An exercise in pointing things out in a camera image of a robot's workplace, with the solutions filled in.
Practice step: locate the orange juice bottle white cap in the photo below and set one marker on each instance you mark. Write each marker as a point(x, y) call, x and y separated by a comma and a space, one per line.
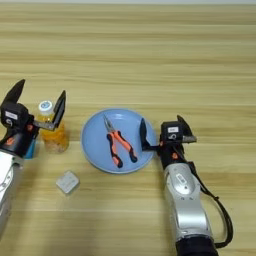
point(55, 140)

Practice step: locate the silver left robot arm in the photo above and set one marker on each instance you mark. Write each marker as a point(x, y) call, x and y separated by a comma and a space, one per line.
point(6, 180)

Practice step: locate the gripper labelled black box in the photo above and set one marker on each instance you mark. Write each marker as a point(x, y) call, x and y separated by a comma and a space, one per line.
point(171, 131)
point(15, 115)

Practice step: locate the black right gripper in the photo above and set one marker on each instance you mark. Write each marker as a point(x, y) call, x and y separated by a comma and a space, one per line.
point(173, 155)

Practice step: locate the orange black needle-nose pliers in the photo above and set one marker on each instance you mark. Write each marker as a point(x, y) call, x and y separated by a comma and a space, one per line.
point(115, 136)

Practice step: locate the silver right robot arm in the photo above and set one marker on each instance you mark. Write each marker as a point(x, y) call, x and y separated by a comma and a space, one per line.
point(186, 200)

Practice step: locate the right gripper labelled black box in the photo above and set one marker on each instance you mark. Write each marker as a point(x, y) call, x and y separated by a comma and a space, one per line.
point(171, 131)

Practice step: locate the blue rectangular block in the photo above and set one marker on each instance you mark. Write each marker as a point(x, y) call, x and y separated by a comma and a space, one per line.
point(30, 151)

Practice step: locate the round light blue plate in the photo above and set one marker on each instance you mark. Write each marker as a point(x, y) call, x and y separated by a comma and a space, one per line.
point(96, 140)

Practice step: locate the left gripper labelled black box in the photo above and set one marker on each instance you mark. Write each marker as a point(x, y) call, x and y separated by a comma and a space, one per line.
point(15, 115)

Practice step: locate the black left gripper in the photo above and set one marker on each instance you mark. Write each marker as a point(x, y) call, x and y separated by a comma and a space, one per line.
point(18, 141)

